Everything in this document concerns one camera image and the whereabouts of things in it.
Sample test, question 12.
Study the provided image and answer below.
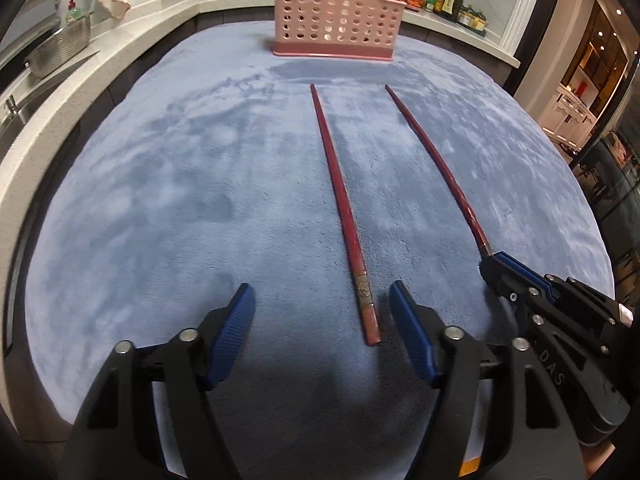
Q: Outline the pink perforated utensil basket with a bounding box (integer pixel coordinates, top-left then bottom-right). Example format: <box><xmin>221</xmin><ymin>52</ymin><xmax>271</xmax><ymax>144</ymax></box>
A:
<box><xmin>272</xmin><ymin>0</ymin><xmax>405</xmax><ymax>61</ymax></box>

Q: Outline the green dish soap bottle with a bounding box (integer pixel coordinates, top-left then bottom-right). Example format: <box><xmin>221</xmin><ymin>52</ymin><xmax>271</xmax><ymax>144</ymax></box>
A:
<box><xmin>65</xmin><ymin>0</ymin><xmax>84</xmax><ymax>24</ymax></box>

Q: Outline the dark red chopstick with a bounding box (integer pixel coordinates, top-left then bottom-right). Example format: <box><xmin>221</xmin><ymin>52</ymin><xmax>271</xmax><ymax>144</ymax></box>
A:
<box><xmin>385</xmin><ymin>84</ymin><xmax>494</xmax><ymax>258</ymax></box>

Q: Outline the small jars tray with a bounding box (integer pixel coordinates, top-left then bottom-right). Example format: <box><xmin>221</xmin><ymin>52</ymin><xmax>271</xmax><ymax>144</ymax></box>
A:
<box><xmin>457</xmin><ymin>6</ymin><xmax>488</xmax><ymax>37</ymax></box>

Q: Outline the steel sink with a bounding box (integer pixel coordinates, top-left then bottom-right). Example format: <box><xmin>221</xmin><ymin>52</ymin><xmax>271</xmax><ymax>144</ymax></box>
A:
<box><xmin>0</xmin><ymin>49</ymin><xmax>101</xmax><ymax>162</ymax></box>

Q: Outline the blue-grey fleece table mat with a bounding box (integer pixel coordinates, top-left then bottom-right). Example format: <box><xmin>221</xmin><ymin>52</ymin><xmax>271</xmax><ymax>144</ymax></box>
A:
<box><xmin>25</xmin><ymin>22</ymin><xmax>614</xmax><ymax>479</ymax></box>

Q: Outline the maroon chopstick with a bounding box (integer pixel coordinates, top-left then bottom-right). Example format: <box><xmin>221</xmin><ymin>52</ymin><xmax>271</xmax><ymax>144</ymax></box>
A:
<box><xmin>310</xmin><ymin>84</ymin><xmax>382</xmax><ymax>346</ymax></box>

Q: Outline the steel colander bowl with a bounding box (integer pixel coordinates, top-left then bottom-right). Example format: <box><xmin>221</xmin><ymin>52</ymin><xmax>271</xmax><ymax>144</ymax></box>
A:
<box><xmin>25</xmin><ymin>15</ymin><xmax>91</xmax><ymax>79</ymax></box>

